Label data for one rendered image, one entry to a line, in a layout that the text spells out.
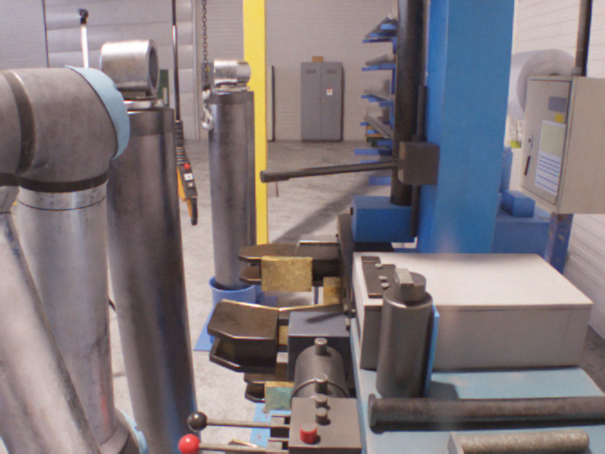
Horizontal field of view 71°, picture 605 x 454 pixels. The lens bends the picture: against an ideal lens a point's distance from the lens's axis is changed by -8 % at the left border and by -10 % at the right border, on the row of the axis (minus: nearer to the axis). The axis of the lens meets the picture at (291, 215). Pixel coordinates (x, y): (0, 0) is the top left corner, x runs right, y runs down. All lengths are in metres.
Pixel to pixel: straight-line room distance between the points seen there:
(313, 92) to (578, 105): 10.04
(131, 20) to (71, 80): 12.18
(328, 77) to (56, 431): 10.98
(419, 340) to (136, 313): 0.85
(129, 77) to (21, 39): 13.08
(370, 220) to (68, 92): 0.99
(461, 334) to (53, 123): 0.68
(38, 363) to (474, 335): 0.66
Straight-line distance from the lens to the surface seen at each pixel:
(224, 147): 2.49
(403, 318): 0.69
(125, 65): 1.22
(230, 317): 1.12
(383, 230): 1.37
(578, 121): 1.48
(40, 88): 0.53
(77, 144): 0.55
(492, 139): 1.19
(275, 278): 1.45
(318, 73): 11.28
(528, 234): 3.51
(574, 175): 1.51
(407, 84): 1.34
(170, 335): 1.38
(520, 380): 0.88
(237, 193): 2.55
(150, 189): 1.22
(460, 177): 1.18
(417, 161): 1.15
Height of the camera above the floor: 1.54
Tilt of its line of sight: 17 degrees down
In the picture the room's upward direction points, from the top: straight up
